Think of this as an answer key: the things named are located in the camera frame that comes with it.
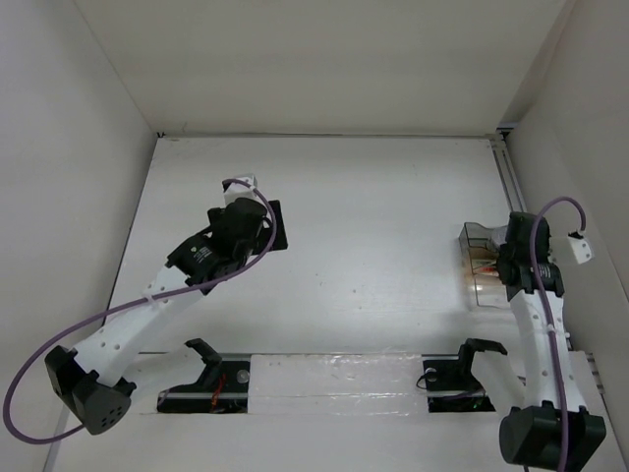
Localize green pen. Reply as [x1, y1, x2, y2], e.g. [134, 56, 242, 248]
[474, 259, 497, 266]

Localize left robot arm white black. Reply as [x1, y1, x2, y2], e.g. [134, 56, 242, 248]
[44, 197, 288, 435]

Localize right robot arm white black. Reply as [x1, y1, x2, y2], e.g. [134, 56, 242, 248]
[454, 212, 606, 471]

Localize grey transparent container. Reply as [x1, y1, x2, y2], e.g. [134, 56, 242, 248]
[459, 222, 499, 253]

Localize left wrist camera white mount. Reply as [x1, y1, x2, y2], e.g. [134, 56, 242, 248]
[222, 173, 258, 206]

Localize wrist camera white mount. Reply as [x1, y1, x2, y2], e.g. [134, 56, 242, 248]
[549, 231, 594, 266]
[222, 173, 258, 206]

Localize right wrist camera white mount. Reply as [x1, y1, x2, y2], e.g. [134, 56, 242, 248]
[549, 231, 594, 266]

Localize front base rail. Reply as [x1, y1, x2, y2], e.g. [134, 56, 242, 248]
[157, 353, 493, 416]

